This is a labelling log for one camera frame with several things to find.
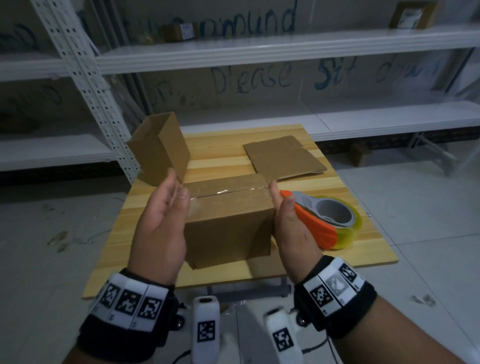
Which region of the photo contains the person's left hand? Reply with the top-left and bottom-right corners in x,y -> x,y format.
129,167 -> 190,286

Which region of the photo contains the person's right hand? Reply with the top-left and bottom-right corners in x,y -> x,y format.
269,179 -> 324,285

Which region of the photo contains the orange tape dispenser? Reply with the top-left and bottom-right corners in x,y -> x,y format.
279,190 -> 355,251

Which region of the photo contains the yellowish clear tape roll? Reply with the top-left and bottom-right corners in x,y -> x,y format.
307,194 -> 364,250

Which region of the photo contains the brown cardboard box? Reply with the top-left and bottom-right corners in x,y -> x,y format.
242,135 -> 328,184
182,174 -> 277,270
126,111 -> 191,187

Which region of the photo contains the person's left forearm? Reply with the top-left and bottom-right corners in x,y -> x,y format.
61,344 -> 151,364

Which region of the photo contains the person's right forearm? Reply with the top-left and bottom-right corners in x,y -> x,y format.
329,294 -> 466,364

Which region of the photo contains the small box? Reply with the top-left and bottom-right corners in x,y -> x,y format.
163,22 -> 198,42

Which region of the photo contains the black wristband with markers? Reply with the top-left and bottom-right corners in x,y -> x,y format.
293,256 -> 378,340
76,268 -> 179,363

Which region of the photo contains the small brown carton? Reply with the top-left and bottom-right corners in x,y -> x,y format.
348,143 -> 374,168

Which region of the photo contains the white metal shelving unit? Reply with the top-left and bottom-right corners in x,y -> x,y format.
37,0 -> 480,179
0,0 -> 142,185

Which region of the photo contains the brown package with white label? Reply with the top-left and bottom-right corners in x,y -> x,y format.
389,1 -> 438,30

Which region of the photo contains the grey metal table frame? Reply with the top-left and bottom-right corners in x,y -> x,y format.
208,277 -> 292,301

